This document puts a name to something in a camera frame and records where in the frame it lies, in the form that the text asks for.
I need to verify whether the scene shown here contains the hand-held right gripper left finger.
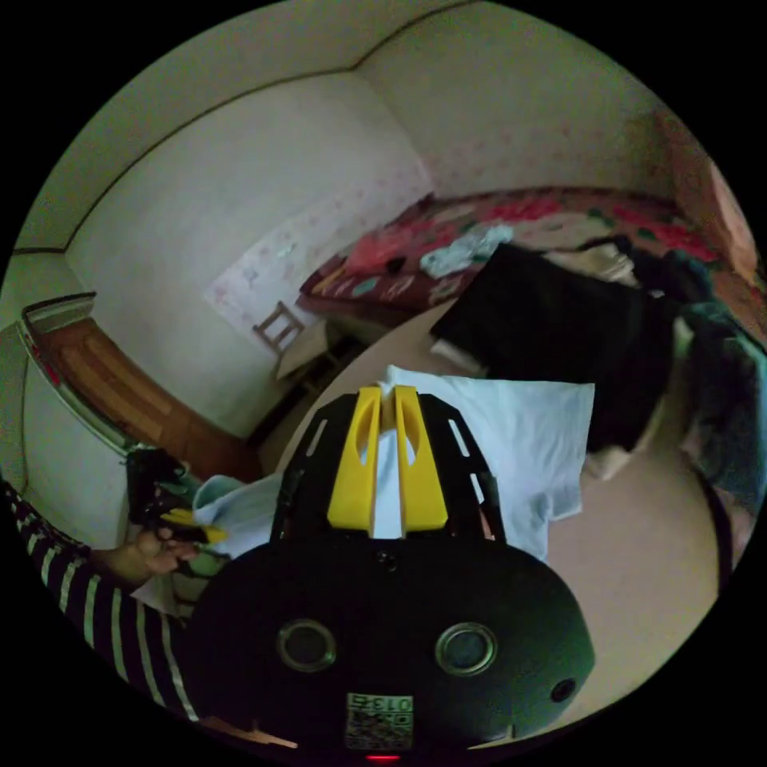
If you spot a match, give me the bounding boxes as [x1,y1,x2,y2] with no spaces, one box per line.
[327,386,385,533]

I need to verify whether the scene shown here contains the person's left hand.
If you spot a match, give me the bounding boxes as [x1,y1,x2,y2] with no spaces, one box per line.
[97,528,200,590]

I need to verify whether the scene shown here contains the white t-shirt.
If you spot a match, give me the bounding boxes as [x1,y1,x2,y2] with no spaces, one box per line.
[193,364,596,564]

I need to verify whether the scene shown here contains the bed with beige mat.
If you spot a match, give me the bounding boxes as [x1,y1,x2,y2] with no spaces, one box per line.
[257,185,767,726]

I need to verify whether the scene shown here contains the person's left forearm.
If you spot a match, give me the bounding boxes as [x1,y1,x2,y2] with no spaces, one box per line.
[0,478,200,724]

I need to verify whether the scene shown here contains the light blue garment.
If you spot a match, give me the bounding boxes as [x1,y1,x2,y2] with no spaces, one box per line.
[419,224,518,278]

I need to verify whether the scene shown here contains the pile of clothes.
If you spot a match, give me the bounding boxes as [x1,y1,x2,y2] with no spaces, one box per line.
[584,234,767,516]

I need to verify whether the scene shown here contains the black garment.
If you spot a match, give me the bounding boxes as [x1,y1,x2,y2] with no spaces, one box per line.
[430,241,682,458]

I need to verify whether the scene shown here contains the small wooden stool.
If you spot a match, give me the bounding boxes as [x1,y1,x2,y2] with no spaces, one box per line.
[251,299,308,356]

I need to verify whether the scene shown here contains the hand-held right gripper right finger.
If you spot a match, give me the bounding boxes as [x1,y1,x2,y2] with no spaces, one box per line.
[395,385,449,532]

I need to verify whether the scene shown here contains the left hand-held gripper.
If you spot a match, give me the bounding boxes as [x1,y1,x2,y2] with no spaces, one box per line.
[124,447,230,546]

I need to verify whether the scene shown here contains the wooden door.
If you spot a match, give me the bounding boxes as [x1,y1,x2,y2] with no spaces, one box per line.
[22,292,262,483]

